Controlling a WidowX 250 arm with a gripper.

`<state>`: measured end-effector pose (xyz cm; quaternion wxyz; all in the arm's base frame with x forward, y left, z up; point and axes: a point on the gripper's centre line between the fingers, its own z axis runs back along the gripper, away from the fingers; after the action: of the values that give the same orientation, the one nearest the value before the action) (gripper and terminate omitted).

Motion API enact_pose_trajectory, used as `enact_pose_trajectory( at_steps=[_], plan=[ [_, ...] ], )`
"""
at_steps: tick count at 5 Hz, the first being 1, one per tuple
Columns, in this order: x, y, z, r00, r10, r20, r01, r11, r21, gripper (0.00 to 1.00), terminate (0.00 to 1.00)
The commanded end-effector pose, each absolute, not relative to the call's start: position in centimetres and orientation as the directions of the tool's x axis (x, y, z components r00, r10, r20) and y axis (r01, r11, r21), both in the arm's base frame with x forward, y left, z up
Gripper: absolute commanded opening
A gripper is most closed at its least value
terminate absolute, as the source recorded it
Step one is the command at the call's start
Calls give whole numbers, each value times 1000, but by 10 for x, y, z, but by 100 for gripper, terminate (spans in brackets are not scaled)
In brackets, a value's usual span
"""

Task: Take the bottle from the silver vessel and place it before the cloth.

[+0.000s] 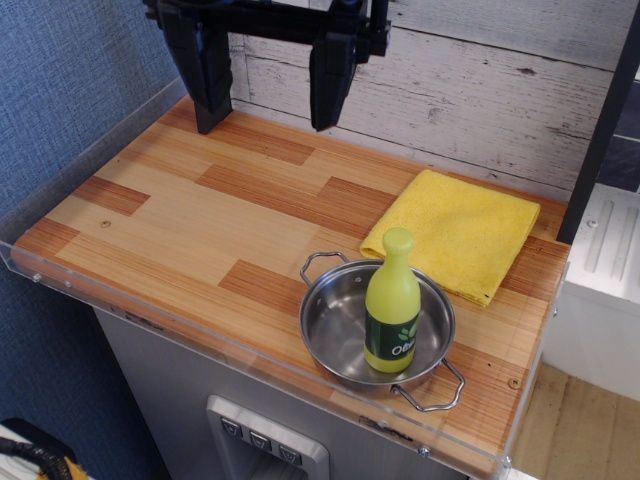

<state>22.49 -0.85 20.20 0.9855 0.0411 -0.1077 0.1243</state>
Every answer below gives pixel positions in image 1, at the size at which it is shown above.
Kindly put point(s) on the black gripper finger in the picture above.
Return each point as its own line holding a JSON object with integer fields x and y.
{"x": 201, "y": 54}
{"x": 332, "y": 68}

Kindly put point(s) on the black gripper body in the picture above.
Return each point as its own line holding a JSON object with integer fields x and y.
{"x": 349, "y": 31}

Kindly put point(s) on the yellow olive oil bottle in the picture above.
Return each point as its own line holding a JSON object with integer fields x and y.
{"x": 393, "y": 303}

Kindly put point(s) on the yellow folded towel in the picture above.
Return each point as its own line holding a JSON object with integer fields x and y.
{"x": 466, "y": 236}

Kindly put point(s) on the clear acrylic table guard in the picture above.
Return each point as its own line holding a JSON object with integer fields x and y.
{"x": 204, "y": 236}

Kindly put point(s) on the stainless steel pot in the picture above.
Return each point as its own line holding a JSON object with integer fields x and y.
{"x": 332, "y": 326}

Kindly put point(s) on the grey toy fridge cabinet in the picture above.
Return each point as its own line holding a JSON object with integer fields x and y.
{"x": 171, "y": 381}

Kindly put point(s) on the white toy sink unit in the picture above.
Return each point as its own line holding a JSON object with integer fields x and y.
{"x": 593, "y": 333}

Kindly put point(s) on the silver dispenser button panel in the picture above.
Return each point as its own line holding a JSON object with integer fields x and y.
{"x": 252, "y": 446}

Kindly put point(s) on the yellow black object corner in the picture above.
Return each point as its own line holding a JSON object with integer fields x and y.
{"x": 50, "y": 465}

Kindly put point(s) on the black left frame post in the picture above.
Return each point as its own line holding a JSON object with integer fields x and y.
{"x": 207, "y": 121}

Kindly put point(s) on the black frame post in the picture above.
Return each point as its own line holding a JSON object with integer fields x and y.
{"x": 207, "y": 121}
{"x": 613, "y": 105}

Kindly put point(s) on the black right frame post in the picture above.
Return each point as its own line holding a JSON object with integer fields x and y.
{"x": 613, "y": 105}

